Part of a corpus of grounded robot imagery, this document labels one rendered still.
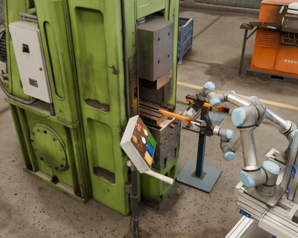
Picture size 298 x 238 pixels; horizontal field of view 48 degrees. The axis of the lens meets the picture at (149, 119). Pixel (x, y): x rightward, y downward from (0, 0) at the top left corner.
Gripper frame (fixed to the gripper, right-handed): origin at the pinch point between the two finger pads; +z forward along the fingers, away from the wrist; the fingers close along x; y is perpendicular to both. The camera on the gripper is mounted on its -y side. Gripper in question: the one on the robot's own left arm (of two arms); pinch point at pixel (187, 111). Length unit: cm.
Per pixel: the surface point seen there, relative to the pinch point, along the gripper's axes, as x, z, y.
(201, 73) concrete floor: 296, 155, -53
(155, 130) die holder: -16.0, 25.6, -9.4
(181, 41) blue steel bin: 320, 143, -122
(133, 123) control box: -53, -2, -20
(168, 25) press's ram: 4, -49, -52
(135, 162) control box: -72, 6, 1
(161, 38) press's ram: -7, -42, -49
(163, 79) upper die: -1.6, -10.4, -31.0
